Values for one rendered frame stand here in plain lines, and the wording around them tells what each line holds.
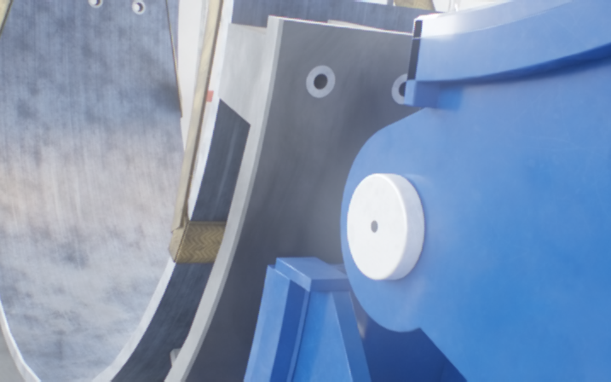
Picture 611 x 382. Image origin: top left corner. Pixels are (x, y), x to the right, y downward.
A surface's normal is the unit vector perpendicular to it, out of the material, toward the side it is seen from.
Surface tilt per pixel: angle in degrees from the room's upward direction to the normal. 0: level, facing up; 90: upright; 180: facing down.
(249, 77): 90
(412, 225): 73
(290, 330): 97
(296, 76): 96
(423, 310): 90
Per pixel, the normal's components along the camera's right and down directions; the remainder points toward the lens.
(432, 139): -0.87, -0.03
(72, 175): 0.42, -0.54
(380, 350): 0.45, 0.39
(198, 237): 0.37, 0.61
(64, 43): 0.48, -0.05
